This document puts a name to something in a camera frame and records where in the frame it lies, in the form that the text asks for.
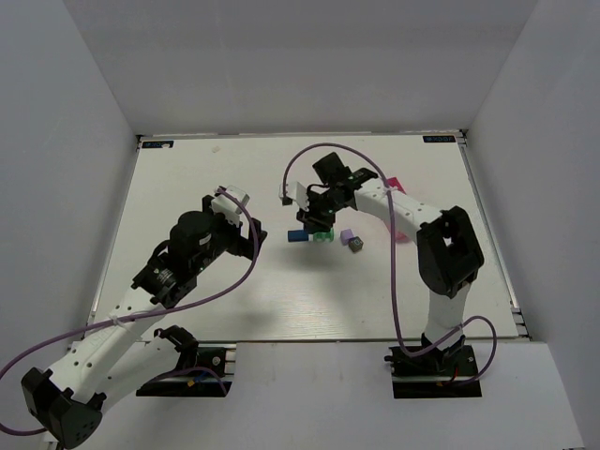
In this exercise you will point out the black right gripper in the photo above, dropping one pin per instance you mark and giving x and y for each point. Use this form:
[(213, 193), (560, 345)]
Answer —
[(317, 218)]

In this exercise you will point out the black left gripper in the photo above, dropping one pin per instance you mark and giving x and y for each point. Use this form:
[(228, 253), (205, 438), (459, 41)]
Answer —
[(248, 239)]

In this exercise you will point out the green hospital arch block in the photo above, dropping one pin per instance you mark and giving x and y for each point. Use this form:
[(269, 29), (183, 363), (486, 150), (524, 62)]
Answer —
[(324, 236)]

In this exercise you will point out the dark blue rectangular block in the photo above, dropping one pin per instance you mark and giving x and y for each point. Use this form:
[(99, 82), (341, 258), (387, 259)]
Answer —
[(296, 236)]

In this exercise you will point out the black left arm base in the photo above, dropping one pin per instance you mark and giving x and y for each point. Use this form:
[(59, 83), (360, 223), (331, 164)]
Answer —
[(207, 375)]

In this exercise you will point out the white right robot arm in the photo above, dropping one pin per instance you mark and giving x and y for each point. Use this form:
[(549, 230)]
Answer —
[(448, 252)]

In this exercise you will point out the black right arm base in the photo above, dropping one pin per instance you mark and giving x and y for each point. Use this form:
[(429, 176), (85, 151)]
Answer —
[(424, 377)]

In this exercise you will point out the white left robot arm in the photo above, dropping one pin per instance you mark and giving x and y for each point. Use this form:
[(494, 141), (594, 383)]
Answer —
[(70, 397)]

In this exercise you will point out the purple printed cube block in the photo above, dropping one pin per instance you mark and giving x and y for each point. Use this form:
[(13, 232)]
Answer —
[(346, 236)]

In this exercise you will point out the grey house block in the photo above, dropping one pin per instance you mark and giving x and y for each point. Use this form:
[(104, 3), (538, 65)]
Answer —
[(355, 244)]

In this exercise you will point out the left corner label sticker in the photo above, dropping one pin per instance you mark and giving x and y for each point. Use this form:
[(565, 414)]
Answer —
[(157, 144)]

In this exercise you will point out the corner label sticker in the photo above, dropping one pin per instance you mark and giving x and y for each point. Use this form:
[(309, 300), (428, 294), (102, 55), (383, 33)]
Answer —
[(439, 139), (157, 144)]

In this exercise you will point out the right corner label sticker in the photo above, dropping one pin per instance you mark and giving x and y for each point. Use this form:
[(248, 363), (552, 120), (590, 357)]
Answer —
[(439, 139)]

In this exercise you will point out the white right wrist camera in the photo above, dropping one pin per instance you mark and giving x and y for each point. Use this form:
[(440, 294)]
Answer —
[(294, 192)]

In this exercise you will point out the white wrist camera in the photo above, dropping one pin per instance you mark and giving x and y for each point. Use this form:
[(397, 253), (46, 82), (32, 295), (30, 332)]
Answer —
[(294, 192), (226, 202)]

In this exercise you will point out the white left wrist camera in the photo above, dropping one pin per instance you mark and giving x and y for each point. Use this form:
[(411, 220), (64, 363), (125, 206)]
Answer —
[(226, 202)]

